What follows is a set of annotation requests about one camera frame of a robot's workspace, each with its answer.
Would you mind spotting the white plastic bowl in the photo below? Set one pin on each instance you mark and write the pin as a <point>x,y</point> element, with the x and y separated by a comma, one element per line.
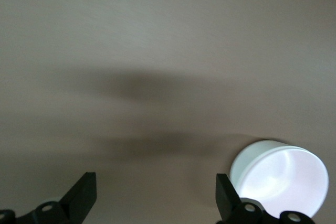
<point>244,161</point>

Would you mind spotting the brown table cover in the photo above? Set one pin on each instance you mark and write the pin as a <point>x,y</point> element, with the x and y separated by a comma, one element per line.
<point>157,37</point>

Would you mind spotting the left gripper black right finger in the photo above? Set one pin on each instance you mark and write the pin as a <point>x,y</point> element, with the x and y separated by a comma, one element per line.
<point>227,200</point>

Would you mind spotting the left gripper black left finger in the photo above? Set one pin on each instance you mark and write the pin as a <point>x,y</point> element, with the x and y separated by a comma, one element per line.
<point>81,197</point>

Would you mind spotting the pink plastic bowl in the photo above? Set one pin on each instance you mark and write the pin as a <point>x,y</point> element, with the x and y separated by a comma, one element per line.
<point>288,182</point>

